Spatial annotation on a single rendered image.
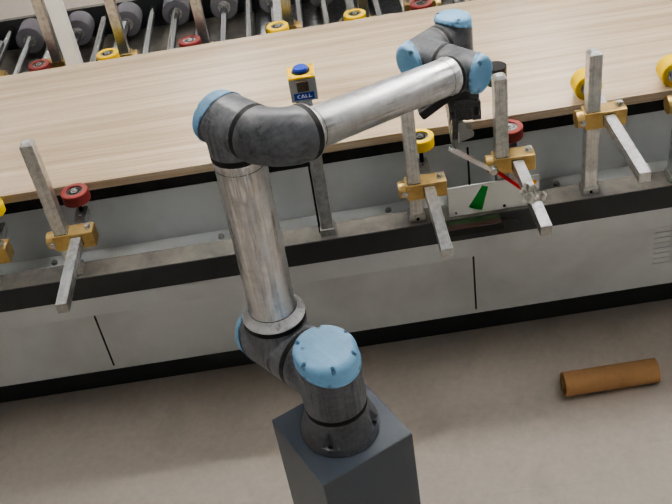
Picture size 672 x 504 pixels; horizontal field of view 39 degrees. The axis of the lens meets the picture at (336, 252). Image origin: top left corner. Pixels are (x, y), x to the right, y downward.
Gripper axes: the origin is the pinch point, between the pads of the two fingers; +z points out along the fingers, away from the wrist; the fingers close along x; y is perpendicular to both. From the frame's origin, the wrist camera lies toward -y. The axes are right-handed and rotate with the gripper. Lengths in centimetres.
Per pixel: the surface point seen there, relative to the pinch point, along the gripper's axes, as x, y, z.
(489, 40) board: 70, 24, 8
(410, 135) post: 6.1, -10.4, -1.1
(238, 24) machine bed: 155, -63, 26
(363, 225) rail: 7.9, -26.4, 27.7
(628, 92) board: 25, 55, 8
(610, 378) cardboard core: -8, 44, 91
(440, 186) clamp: 5.3, -3.6, 16.5
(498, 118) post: 6.1, 13.5, -1.9
